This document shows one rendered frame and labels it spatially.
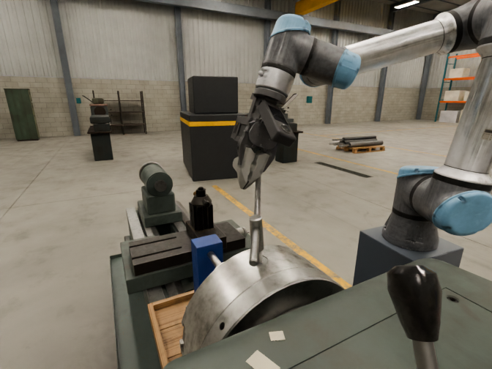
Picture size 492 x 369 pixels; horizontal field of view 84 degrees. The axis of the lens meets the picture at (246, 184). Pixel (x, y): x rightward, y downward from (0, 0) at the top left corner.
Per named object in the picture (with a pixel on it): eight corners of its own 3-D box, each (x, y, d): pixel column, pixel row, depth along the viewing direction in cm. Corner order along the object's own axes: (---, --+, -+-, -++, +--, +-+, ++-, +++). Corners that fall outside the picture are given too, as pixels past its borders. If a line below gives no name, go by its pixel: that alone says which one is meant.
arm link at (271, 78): (301, 80, 57) (270, 63, 53) (293, 102, 58) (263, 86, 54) (280, 82, 64) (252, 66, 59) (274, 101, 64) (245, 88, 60)
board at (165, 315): (300, 342, 77) (301, 330, 75) (170, 404, 61) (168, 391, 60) (250, 281, 102) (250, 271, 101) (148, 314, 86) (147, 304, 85)
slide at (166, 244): (245, 247, 114) (245, 237, 113) (135, 277, 95) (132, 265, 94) (228, 230, 129) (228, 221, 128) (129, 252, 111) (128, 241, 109)
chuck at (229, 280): (340, 364, 62) (343, 243, 51) (208, 452, 49) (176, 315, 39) (312, 335, 70) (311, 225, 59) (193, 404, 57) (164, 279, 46)
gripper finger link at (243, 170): (233, 183, 64) (246, 146, 63) (245, 190, 59) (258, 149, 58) (222, 180, 63) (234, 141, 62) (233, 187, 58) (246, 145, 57)
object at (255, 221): (265, 278, 49) (261, 220, 45) (253, 278, 49) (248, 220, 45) (266, 270, 51) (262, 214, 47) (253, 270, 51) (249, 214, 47)
